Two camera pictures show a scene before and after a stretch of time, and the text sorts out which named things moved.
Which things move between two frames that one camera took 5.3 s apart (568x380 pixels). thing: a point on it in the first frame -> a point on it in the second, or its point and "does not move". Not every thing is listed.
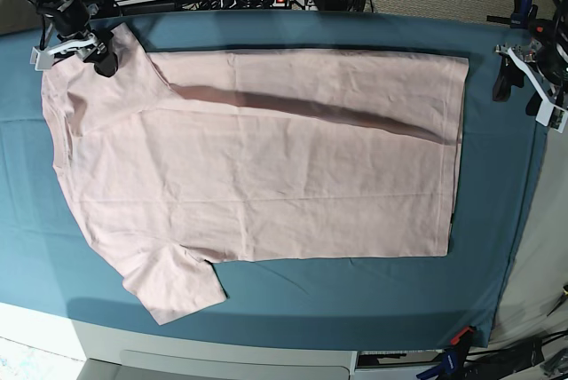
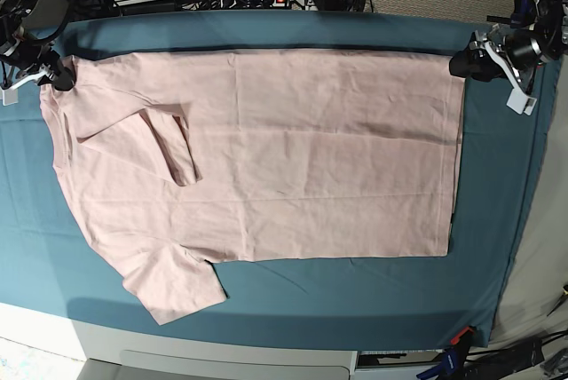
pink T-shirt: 178,159 does not move
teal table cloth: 47,263 does not move
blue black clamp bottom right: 452,364 does not move
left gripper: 70,19 -> 29,60
